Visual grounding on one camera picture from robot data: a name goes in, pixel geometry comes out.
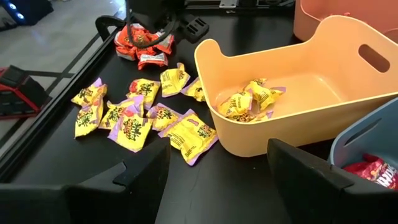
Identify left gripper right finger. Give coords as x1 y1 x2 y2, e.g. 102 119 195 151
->
267 138 354 224

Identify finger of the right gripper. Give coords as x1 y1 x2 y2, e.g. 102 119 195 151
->
182 14 210 44

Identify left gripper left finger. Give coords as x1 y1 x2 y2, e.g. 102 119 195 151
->
113 138 172 224

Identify orange candy packet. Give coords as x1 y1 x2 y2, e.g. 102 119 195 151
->
136 29 158 47
137 52 169 71
114 24 139 62
155 32 175 55

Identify red candy packet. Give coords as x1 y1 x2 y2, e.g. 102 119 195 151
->
357 160 398 191
343 153 379 172

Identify yellow plastic bin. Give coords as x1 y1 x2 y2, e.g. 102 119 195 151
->
194 14 398 158

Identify grey blue plastic bin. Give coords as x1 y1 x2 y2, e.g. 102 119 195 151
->
329 96 398 175

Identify orange plastic bin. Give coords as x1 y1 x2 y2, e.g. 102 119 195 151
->
293 0 398 43

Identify red snack packets right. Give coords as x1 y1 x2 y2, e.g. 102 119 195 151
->
115 49 137 62

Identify black PC tower blue lights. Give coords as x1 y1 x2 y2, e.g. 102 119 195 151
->
0 0 54 26

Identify red black tool case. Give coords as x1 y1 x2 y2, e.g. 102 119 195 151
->
0 64 53 121

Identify silver corner bracket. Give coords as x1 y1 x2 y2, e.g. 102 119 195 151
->
219 0 239 9

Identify black curved handle bracket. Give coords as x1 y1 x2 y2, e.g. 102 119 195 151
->
95 15 125 42

